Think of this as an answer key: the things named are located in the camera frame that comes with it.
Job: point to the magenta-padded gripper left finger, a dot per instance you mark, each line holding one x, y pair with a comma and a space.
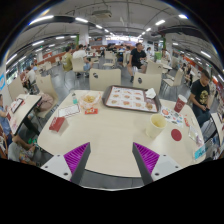
76, 158

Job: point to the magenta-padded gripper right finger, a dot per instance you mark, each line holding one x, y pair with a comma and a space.
146, 158

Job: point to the flat round red coaster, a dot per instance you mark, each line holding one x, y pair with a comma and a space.
176, 135

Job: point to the white card placard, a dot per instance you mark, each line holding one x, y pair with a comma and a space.
69, 111

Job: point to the colourful sticker leaflet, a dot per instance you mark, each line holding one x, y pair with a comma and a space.
171, 116

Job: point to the red packet by fries bag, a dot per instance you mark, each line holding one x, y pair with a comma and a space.
91, 111

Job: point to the clear plastic packet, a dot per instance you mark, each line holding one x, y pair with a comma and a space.
195, 135

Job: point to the person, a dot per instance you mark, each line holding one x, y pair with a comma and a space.
80, 53
136, 58
5, 121
31, 76
200, 95
20, 151
67, 61

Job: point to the clear bag of fries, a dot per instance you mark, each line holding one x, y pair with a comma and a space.
89, 100

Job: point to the brown tray with paper liner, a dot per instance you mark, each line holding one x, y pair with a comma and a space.
128, 99

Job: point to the red paper cup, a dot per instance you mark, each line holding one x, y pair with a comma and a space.
180, 105

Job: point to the white crumpled napkin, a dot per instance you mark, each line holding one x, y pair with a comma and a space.
150, 93

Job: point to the neighbouring beige table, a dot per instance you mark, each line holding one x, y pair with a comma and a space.
28, 105

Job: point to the beige chair with oval hole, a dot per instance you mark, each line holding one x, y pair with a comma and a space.
148, 82
104, 79

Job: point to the group of beige chairs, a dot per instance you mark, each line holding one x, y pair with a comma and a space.
155, 68

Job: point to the group of ceiling lights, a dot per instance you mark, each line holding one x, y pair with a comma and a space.
41, 19

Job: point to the ceiling air conditioner unit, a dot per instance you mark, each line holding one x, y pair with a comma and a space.
101, 13

